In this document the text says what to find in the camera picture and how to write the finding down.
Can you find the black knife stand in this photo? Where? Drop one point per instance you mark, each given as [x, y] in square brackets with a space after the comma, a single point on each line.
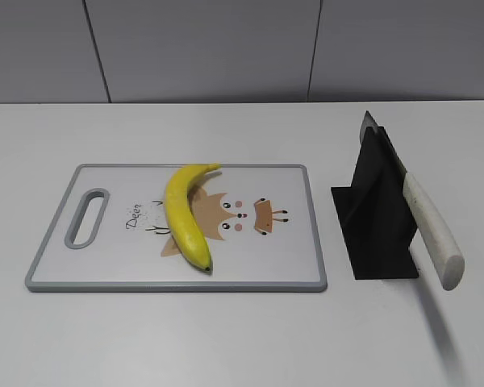
[376, 222]

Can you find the white-handled kitchen knife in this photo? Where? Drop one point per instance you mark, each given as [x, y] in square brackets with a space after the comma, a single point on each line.
[442, 247]

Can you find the white grey-rimmed cutting board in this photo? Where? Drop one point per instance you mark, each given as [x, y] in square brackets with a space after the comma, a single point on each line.
[109, 233]

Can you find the yellow plastic banana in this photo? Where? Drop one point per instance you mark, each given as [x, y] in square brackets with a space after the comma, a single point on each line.
[182, 224]

